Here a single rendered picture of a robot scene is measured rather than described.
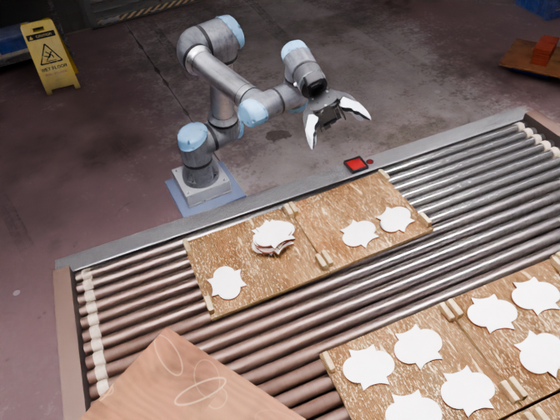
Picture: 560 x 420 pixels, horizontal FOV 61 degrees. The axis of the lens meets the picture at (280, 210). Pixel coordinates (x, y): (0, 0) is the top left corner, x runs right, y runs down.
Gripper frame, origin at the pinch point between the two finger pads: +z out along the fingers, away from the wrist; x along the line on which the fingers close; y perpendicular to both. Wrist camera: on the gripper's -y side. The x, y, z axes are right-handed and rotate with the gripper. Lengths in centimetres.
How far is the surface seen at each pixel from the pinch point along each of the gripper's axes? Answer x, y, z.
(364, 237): 4, 63, -4
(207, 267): 57, 48, -12
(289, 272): 32, 54, 0
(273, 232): 31, 50, -14
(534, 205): -56, 86, 3
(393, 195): -13, 73, -19
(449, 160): -41, 87, -30
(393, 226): -7, 67, -5
